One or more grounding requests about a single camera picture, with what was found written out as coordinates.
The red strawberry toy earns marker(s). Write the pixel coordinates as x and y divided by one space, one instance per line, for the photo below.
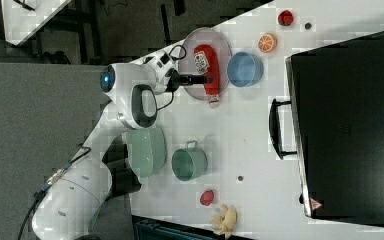
285 18

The red round toy fruit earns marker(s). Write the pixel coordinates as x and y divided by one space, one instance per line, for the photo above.
207 198

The black oven box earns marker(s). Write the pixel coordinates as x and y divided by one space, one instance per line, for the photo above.
337 103

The black cylinder lower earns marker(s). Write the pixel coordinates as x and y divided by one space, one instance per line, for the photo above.
124 181

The green oval basin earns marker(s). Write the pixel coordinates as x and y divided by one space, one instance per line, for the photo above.
146 152

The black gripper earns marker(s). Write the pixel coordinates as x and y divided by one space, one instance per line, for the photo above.
175 80

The orange slice toy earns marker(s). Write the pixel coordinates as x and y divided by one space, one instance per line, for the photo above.
267 42

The green cup with handle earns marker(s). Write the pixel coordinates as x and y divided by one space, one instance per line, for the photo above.
190 162

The red ketchup bottle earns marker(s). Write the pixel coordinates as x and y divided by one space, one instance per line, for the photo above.
206 63

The white background table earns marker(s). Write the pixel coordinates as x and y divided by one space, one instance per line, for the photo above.
23 18

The beige banana bunch toy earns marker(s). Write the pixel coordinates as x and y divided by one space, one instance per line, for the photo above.
225 223

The black oven door handle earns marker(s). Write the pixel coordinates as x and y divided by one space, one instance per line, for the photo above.
275 128

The blue bowl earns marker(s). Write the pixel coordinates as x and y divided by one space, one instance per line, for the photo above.
244 69

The grey round plate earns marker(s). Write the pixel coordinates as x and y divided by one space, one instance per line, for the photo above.
217 42

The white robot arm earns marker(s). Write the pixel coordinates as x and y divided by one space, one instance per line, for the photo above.
70 200

